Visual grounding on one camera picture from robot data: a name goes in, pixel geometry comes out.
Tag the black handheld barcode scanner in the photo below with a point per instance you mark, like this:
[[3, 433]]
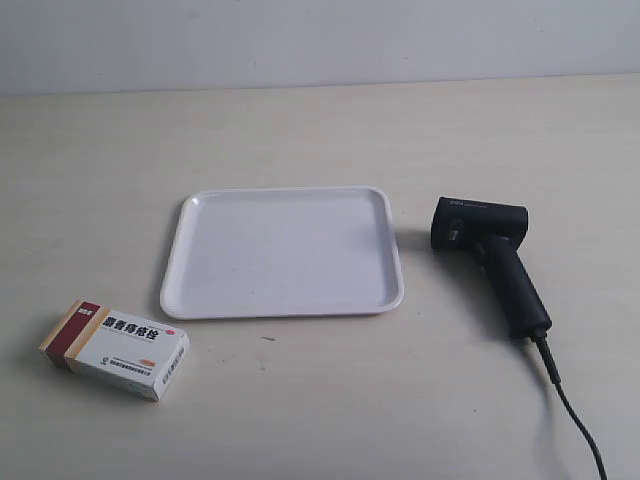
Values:
[[492, 234]]

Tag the white red medicine box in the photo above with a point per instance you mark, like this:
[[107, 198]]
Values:
[[131, 353]]

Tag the white plastic tray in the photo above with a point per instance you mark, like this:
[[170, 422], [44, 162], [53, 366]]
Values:
[[283, 252]]

